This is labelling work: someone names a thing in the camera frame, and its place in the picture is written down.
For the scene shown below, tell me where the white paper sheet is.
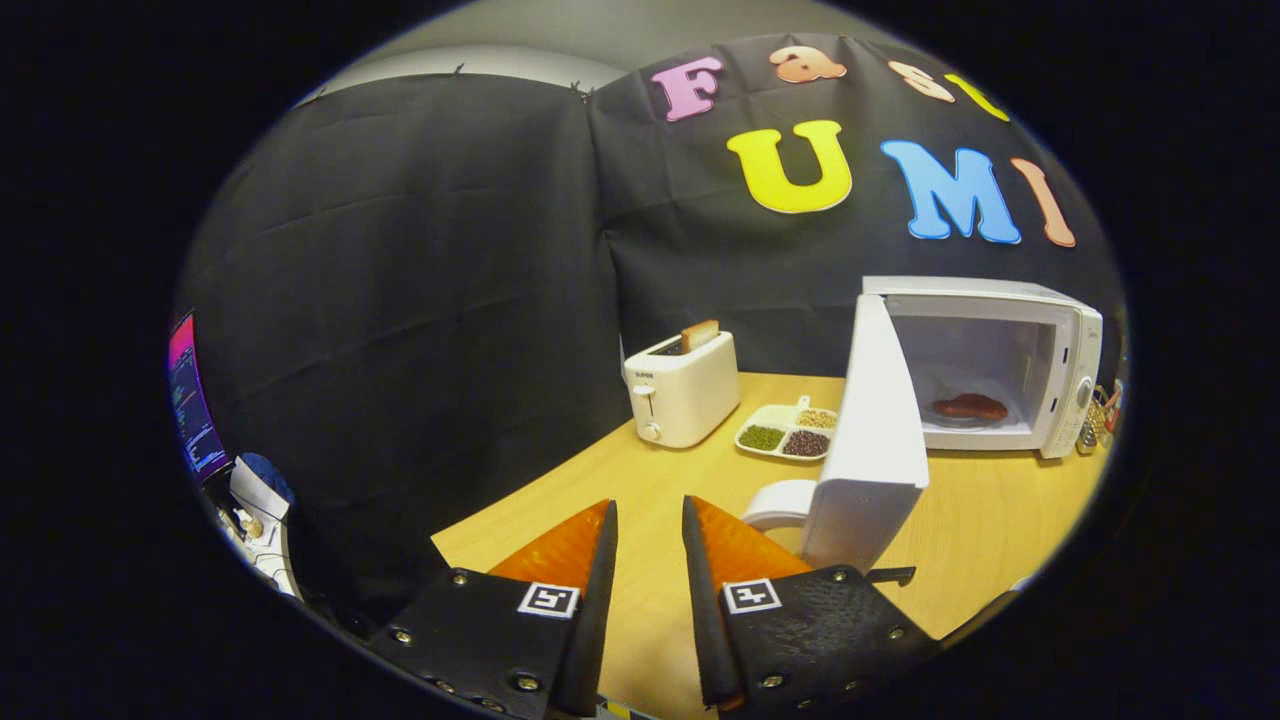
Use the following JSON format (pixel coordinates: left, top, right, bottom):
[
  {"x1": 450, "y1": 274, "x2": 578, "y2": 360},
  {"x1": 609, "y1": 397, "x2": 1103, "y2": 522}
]
[{"x1": 230, "y1": 457, "x2": 291, "y2": 521}]

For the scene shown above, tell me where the computer monitor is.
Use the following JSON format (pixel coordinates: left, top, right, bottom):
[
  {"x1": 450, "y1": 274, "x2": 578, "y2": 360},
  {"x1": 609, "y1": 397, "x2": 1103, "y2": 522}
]
[{"x1": 168, "y1": 312, "x2": 233, "y2": 483}]

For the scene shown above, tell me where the wire mesh basket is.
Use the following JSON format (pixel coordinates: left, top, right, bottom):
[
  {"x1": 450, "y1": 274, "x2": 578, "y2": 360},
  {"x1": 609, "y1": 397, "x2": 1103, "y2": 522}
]
[{"x1": 1075, "y1": 385, "x2": 1121, "y2": 456}]

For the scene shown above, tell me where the white toaster oven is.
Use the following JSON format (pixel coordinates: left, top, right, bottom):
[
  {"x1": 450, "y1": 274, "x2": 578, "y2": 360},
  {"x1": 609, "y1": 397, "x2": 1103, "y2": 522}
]
[{"x1": 742, "y1": 275, "x2": 1105, "y2": 586}]

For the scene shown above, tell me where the brown meat piece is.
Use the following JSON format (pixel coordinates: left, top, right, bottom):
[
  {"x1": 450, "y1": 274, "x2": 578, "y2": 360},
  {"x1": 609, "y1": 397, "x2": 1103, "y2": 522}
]
[{"x1": 932, "y1": 393, "x2": 1009, "y2": 422}]

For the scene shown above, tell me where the white divided bean dish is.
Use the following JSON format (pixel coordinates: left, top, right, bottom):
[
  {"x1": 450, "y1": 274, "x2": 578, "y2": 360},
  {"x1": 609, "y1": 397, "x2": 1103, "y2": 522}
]
[{"x1": 734, "y1": 396, "x2": 839, "y2": 462}]

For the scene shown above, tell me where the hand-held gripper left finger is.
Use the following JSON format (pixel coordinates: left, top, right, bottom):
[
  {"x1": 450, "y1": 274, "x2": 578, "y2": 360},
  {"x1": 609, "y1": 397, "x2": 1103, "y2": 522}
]
[{"x1": 365, "y1": 498, "x2": 621, "y2": 720}]

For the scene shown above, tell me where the white bread toaster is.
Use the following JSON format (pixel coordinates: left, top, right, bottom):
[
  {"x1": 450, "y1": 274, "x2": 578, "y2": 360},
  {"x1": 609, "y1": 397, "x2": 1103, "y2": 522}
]
[{"x1": 623, "y1": 331, "x2": 741, "y2": 449}]

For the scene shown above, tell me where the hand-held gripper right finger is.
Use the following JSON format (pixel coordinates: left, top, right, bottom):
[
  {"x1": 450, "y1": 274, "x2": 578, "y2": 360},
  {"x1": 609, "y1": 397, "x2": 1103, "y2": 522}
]
[{"x1": 680, "y1": 494, "x2": 941, "y2": 713}]

